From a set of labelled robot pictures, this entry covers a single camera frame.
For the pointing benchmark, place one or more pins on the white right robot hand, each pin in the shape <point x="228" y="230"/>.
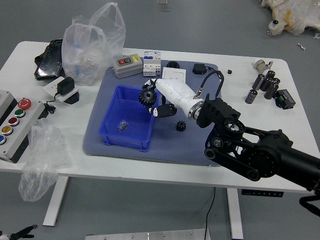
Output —
<point x="175" y="91"/>

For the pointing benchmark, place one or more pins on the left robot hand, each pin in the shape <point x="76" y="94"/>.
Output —
<point x="20" y="233"/>

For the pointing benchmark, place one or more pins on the big black gear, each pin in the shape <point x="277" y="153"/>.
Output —
<point x="148" y="98"/>

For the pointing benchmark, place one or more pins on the small black gear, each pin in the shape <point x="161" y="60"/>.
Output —
<point x="180" y="126"/>

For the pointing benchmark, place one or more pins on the blue plastic box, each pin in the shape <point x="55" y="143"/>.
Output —
<point x="125" y="117"/>

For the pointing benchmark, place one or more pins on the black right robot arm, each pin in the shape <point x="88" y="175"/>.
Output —
<point x="262" y="155"/>

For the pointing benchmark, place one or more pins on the grey multi-button control box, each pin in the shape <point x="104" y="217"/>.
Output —
<point x="15" y="130"/>

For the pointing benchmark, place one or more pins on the black round part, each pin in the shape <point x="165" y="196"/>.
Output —
<point x="173" y="64"/>

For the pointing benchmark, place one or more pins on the small black servo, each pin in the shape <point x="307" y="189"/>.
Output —
<point x="199" y="68"/>

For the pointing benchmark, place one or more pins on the white circuit breaker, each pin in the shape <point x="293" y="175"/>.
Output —
<point x="151" y="63"/>

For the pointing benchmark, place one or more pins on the white table leg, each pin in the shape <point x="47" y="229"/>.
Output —
<point x="235" y="215"/>
<point x="56" y="200"/>

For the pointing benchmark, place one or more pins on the blue-grey mat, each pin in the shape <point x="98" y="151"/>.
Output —
<point x="175" y="147"/>

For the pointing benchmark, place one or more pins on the tiny black cube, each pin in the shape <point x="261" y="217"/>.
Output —
<point x="230" y="71"/>

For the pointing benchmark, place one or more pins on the crumpled clear plastic bag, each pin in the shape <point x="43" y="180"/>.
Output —
<point x="40" y="160"/>

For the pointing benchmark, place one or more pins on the black cylindrical capacitor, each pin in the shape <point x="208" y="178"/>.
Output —
<point x="276" y="81"/>
<point x="266" y="84"/>
<point x="270" y="74"/>
<point x="258" y="82"/>
<point x="272" y="91"/>
<point x="251" y="96"/>

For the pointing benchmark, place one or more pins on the small clear floor piece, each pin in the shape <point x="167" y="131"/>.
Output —
<point x="163" y="5"/>

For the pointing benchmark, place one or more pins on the silver metal connector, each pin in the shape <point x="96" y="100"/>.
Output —
<point x="261" y="65"/>

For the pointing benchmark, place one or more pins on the large clear plastic bag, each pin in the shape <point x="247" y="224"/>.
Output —
<point x="87" y="55"/>

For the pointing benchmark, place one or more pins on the black power adapter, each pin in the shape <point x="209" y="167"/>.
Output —
<point x="65" y="85"/>

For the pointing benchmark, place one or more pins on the black module with green terminals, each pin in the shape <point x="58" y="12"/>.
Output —
<point x="285" y="98"/>

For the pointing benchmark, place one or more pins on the black plastic tray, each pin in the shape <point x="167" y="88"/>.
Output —
<point x="48" y="62"/>

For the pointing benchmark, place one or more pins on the white scrap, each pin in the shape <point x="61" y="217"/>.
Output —
<point x="301" y="46"/>

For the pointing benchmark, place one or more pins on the black table control panel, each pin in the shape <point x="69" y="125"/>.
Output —
<point x="262" y="193"/>

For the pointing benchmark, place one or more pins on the wrapped yellowish plush toy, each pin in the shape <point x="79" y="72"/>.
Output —
<point x="292" y="15"/>

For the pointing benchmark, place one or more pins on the white wall switch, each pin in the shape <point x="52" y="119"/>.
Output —
<point x="173" y="73"/>

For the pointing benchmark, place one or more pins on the grey two-button switch box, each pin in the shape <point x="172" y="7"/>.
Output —
<point x="127" y="67"/>

